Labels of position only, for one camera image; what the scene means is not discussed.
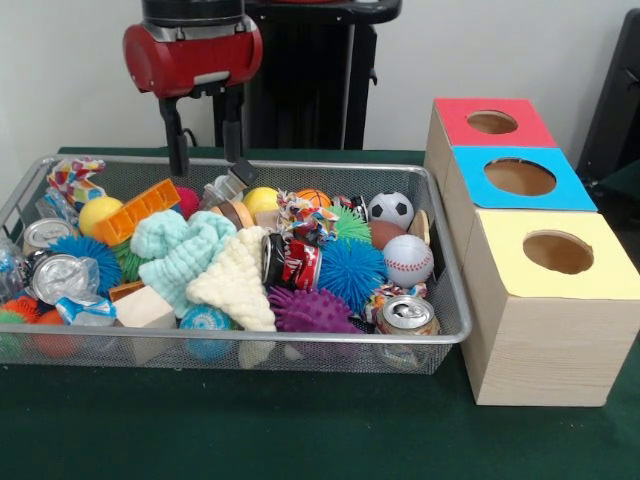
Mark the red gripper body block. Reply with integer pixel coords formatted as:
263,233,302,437
122,17,265,100

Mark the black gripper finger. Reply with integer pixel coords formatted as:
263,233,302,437
158,96,191,178
221,91,246,166

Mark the orange toy building brick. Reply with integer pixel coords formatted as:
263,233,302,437
92,178,182,247

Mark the mint knit cloth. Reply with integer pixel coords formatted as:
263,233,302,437
130,209,239,319

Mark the silver mesh bin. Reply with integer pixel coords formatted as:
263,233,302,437
0,154,474,376

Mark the wooden box with three holes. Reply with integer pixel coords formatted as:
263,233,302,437
423,97,640,407

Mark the yellow ball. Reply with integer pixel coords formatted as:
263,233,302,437
78,195,124,237

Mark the cream knit cloth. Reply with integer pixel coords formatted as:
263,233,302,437
185,225,277,333

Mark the small soccer ball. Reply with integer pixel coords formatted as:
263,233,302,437
367,192,416,231

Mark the blue spiky ball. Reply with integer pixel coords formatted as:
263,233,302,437
315,237,389,316

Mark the purple spiky ball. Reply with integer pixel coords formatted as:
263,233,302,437
267,285,364,335

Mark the white baseball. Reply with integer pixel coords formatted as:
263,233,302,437
382,233,435,290

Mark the silver drink can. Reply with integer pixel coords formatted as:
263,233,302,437
373,294,443,369

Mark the large dark green tablecloth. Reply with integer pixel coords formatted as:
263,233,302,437
0,146,640,480

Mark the black stand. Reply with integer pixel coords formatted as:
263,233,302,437
574,8,640,191

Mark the small dark green tablecloth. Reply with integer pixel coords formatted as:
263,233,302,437
597,159,640,201

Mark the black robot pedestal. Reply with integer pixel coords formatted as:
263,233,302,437
213,0,404,150

